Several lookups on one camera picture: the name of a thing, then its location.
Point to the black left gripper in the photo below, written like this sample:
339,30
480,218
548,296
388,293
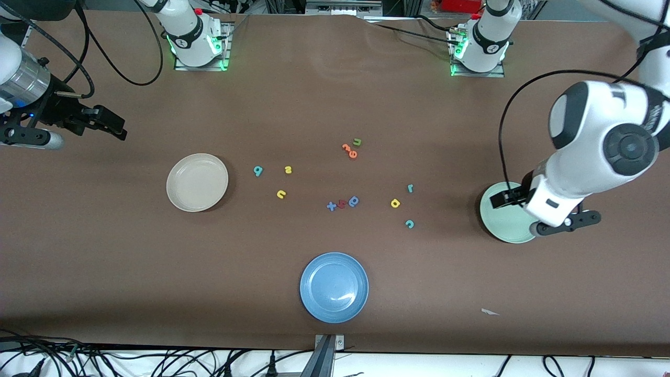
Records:
515,196

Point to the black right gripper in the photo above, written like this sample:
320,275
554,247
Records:
62,111

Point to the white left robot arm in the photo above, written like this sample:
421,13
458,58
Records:
591,136

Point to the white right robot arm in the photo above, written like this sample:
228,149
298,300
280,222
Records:
191,31

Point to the green round plate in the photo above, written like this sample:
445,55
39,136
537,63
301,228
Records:
502,226

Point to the beige round plate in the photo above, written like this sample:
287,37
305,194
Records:
197,182

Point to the white paper scrap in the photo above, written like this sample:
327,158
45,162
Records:
488,312

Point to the blue foam letter a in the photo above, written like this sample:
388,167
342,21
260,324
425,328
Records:
354,201

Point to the brown table cover sheet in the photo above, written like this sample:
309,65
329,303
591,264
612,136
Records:
157,262

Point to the blue round plate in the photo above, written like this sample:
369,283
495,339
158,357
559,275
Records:
334,287

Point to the red box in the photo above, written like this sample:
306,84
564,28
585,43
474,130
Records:
460,5

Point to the grey metal equipment box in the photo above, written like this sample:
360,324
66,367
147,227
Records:
343,6

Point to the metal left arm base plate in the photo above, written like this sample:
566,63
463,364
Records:
497,73

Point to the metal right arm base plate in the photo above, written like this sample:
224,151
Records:
222,57

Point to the grey metal camera mount bracket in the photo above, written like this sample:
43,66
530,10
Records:
325,356

